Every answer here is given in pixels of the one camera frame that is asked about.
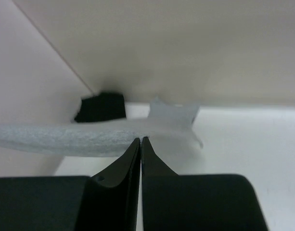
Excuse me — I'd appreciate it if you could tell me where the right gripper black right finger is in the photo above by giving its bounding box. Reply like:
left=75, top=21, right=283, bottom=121
left=141, top=138, right=268, bottom=231

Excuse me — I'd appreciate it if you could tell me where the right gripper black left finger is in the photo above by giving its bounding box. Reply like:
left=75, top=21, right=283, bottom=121
left=0, top=139, right=140, bottom=231

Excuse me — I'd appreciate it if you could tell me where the grey tank top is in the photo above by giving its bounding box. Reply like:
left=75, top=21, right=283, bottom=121
left=0, top=98, right=202, bottom=157

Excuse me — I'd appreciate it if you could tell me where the folded black tank top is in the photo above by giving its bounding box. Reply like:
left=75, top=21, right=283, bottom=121
left=73, top=91, right=126, bottom=123

